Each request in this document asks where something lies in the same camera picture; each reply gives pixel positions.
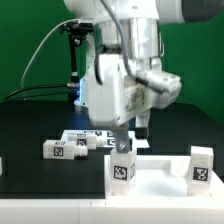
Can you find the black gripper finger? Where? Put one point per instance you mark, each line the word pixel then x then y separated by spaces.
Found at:
pixel 142 125
pixel 122 139

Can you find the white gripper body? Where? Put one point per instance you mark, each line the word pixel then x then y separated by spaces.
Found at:
pixel 120 98

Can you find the white square table top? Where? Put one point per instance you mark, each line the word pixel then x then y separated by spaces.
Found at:
pixel 156 176

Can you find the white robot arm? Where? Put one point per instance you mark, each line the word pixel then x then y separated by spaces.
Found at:
pixel 130 28

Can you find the white front fence bar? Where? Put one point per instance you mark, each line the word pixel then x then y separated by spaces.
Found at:
pixel 111 212

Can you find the white left fence piece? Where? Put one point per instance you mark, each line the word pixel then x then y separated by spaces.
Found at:
pixel 1 169

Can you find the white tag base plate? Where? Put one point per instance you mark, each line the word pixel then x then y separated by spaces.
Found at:
pixel 111 143

